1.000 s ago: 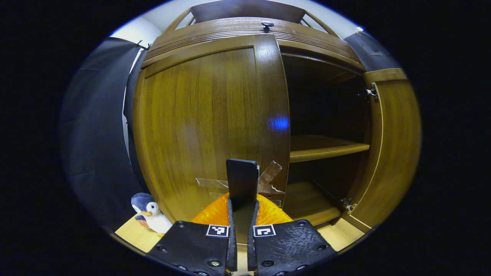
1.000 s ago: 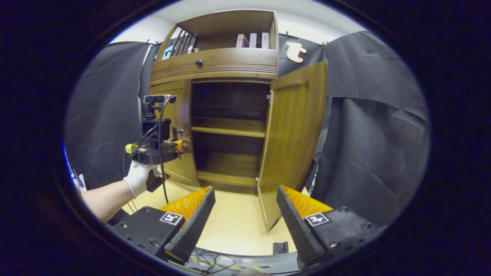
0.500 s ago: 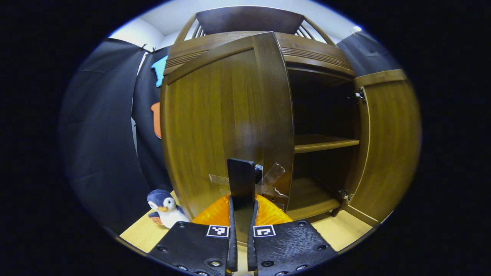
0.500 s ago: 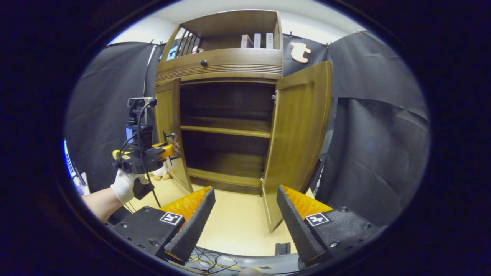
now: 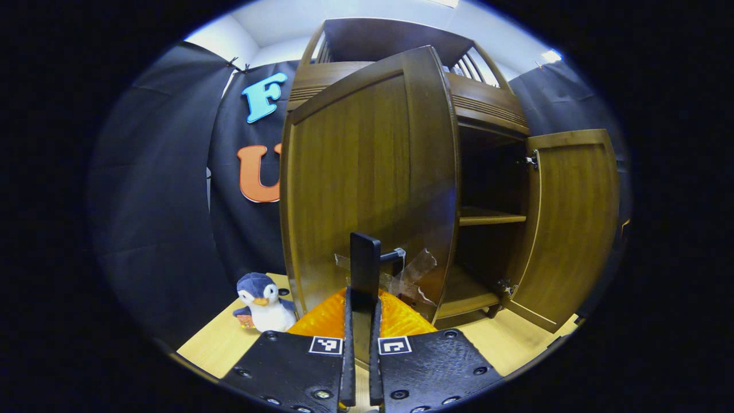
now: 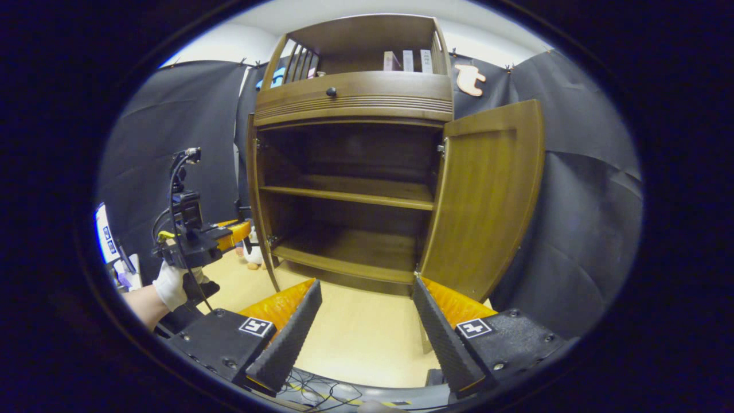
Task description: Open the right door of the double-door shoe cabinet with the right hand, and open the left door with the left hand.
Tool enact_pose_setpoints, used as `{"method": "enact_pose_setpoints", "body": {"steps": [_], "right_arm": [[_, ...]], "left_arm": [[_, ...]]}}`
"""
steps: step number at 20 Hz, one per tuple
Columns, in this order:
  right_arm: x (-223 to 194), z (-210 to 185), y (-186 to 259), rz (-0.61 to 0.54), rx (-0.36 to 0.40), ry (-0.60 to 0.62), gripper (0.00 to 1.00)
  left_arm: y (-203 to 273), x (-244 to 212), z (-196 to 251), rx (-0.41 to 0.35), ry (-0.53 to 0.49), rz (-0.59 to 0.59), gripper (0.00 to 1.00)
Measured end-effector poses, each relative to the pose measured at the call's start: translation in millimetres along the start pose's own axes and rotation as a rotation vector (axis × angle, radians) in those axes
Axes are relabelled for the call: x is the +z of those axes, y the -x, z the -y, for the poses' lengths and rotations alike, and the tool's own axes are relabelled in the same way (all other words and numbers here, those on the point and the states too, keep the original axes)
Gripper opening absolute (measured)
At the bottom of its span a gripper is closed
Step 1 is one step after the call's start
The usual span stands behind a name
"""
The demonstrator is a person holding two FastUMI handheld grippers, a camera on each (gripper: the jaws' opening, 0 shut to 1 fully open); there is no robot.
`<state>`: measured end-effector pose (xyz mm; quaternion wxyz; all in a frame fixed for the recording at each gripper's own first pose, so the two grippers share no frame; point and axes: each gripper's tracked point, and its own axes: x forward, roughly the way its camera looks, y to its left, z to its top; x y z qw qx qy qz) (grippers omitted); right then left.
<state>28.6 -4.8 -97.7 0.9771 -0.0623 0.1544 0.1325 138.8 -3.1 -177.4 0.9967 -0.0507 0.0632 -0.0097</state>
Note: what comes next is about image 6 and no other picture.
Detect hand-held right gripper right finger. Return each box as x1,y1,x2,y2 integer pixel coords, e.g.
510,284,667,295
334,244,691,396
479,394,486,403
413,278,580,399

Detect white blue printed board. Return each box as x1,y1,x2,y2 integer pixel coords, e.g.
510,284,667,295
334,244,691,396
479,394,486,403
95,202,122,266

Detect wooden shoe cabinet door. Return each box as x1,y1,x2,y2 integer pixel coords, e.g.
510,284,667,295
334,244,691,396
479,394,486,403
416,99,545,303
245,112,282,292

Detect black backdrop cloth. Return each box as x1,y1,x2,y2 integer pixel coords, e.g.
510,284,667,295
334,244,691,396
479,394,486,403
96,49,644,339

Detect wooden double-door shoe cabinet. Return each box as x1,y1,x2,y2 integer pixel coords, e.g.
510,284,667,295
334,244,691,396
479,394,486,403
245,14,545,303

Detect penguin plush toy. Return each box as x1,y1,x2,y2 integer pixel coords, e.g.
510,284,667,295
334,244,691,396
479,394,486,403
244,227,266,270

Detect tangled black cables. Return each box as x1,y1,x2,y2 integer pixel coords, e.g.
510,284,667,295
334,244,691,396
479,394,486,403
280,369,363,411

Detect wooden cabinet drawer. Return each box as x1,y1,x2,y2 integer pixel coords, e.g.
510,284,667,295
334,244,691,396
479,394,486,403
254,71,454,124

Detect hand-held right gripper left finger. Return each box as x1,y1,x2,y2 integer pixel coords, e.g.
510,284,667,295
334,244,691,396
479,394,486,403
166,279,323,394

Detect wooden cabinet shelf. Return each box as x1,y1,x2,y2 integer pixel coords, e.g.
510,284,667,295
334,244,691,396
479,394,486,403
259,175,435,211

